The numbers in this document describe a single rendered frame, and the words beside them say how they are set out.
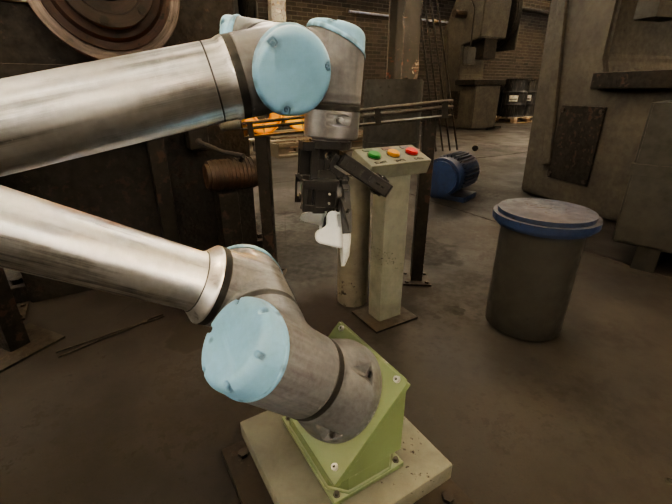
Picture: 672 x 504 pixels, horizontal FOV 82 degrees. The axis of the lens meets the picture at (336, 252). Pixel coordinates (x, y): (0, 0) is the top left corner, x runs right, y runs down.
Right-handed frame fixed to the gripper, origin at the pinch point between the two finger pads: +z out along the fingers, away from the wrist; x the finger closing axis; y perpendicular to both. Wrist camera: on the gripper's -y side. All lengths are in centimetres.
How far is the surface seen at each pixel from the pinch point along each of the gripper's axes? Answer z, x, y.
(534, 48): -226, -966, -863
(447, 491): 47, 17, -23
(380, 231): 12, -49, -31
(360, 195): 3, -60, -27
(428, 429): 49, -1, -28
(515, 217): 3, -31, -68
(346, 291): 41, -63, -26
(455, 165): 7, -179, -143
